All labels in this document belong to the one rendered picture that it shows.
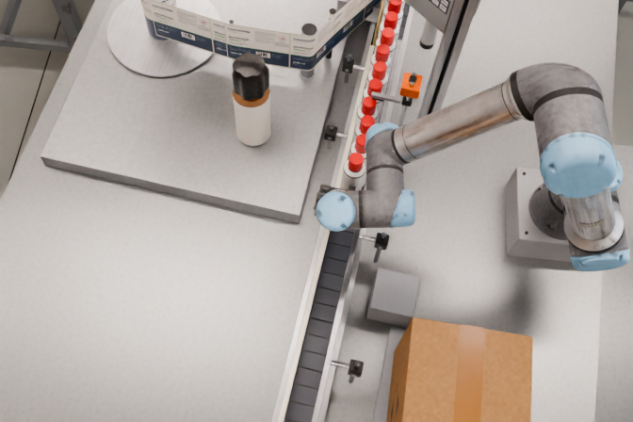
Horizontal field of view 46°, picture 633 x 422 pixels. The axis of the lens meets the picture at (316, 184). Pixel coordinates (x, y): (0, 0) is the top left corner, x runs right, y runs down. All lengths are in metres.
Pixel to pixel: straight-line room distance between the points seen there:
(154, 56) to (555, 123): 1.17
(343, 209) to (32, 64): 2.08
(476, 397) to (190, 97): 1.05
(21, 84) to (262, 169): 1.58
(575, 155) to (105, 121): 1.21
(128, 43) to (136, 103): 0.19
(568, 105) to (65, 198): 1.24
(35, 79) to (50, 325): 1.57
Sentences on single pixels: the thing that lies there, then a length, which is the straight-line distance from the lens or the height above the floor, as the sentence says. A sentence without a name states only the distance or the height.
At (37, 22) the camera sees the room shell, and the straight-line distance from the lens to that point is 3.42.
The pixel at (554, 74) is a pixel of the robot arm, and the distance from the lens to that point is 1.33.
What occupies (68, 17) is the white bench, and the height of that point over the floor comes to 0.39.
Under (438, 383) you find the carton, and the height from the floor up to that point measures 1.12.
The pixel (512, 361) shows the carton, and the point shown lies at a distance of 1.53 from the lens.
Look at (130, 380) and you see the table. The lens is 1.78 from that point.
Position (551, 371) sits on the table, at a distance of 1.86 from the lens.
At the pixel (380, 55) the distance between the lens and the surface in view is 1.84.
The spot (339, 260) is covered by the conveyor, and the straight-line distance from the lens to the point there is 1.79.
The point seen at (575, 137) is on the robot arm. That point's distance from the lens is 1.26.
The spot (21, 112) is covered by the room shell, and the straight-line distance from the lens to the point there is 3.17.
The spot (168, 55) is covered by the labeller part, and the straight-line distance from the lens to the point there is 2.07.
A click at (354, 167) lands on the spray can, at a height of 1.07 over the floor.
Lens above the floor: 2.54
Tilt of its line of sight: 63 degrees down
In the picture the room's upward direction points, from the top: 5 degrees clockwise
